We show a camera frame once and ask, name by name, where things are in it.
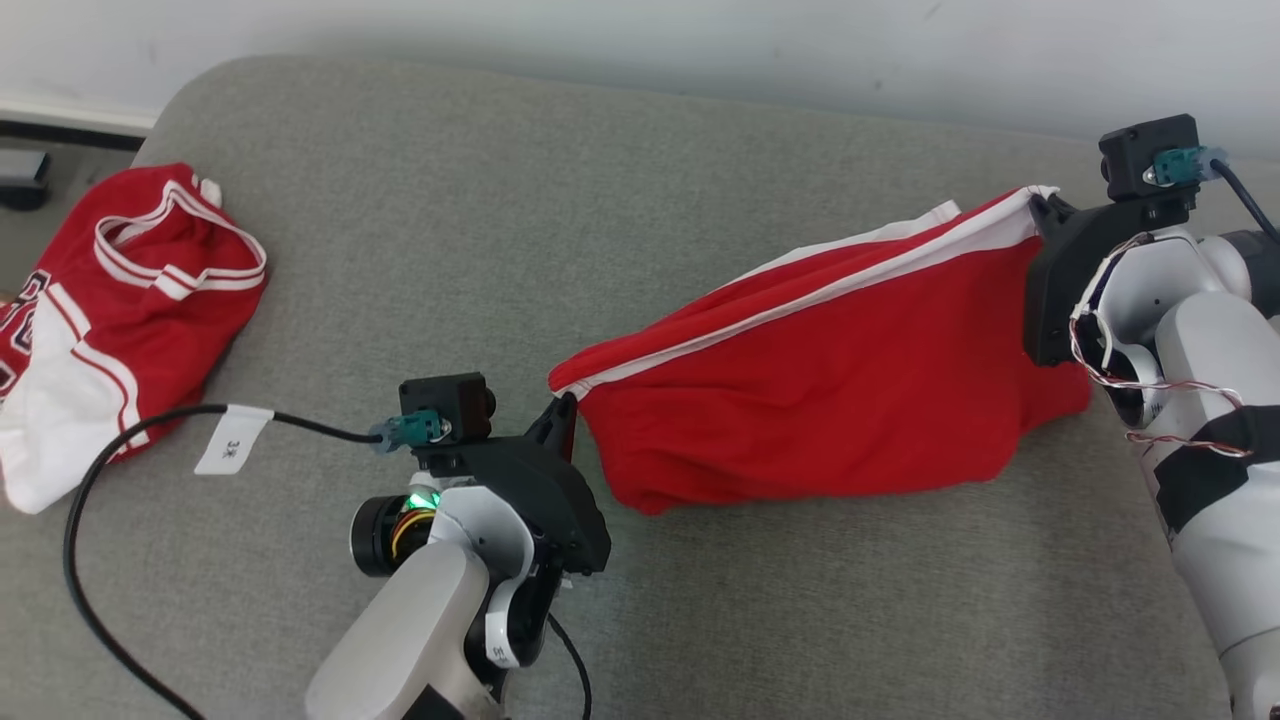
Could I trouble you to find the black left camera cable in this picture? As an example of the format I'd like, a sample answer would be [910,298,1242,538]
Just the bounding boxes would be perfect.
[62,402,387,720]

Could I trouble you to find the black wall baseboard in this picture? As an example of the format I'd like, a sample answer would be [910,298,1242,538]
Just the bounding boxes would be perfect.
[0,95,153,153]

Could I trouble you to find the red shorts white side stripe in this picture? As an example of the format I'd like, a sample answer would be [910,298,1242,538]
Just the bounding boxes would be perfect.
[547,184,1094,517]

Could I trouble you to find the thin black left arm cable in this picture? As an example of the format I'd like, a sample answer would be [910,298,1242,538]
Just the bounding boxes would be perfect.
[545,610,594,720]

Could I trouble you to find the red white right arm wires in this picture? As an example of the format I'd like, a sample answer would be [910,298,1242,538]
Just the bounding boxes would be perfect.
[1068,233,1253,461]

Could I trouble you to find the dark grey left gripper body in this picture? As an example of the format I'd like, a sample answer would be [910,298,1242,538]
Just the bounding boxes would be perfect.
[413,432,613,578]

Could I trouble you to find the teal right camera connector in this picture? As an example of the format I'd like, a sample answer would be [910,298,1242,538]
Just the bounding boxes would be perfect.
[1149,146,1228,189]

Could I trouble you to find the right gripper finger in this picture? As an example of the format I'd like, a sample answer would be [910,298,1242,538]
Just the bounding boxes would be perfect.
[1030,192,1078,238]

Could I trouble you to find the red basketball jersey white sleeves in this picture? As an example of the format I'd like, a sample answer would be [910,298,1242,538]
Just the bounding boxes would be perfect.
[0,162,270,516]

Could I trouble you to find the white left cable label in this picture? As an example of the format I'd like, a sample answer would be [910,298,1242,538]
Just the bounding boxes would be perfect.
[193,404,275,477]

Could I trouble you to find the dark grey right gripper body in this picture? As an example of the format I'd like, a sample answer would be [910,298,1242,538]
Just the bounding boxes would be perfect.
[1022,194,1198,368]

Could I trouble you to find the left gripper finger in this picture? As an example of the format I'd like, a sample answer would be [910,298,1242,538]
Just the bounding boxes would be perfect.
[524,391,580,462]

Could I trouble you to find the dark box on floor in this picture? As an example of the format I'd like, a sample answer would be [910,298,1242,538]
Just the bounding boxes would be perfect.
[0,149,52,212]

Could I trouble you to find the black right camera cable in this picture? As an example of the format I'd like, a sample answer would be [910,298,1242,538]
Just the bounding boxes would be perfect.
[1210,158,1280,243]

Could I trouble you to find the teal camera connector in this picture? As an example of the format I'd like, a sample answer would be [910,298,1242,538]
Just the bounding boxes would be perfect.
[369,407,452,457]
[1149,146,1228,189]

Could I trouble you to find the teal left camera connector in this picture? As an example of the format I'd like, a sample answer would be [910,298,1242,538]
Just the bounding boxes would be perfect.
[369,407,452,457]

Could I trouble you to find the black camera cable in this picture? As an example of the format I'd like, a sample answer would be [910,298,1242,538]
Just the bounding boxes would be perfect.
[62,402,387,720]
[1210,158,1280,243]

